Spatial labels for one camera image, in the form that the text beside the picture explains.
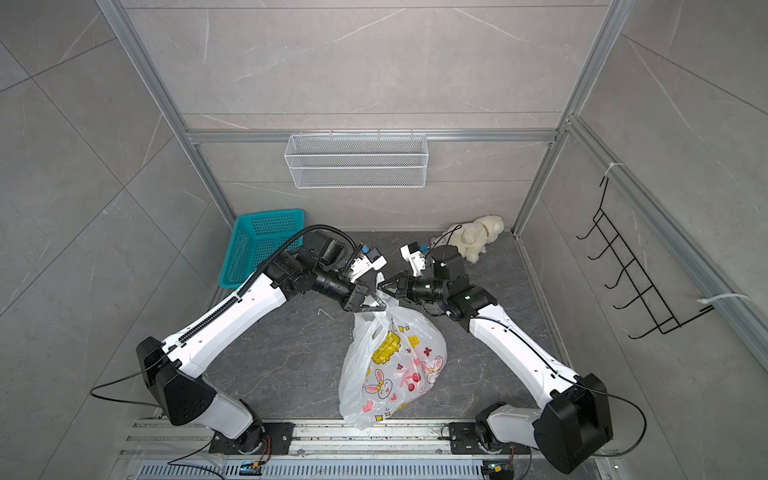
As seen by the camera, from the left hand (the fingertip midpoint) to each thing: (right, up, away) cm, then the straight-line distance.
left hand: (385, 305), depth 66 cm
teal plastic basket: (-53, +17, +50) cm, 75 cm away
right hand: (-1, +3, +5) cm, 6 cm away
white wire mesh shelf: (-10, +44, +34) cm, 57 cm away
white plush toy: (+29, +17, +36) cm, 49 cm away
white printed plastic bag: (+2, -16, +14) cm, 21 cm away
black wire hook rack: (+57, -1, -6) cm, 57 cm away
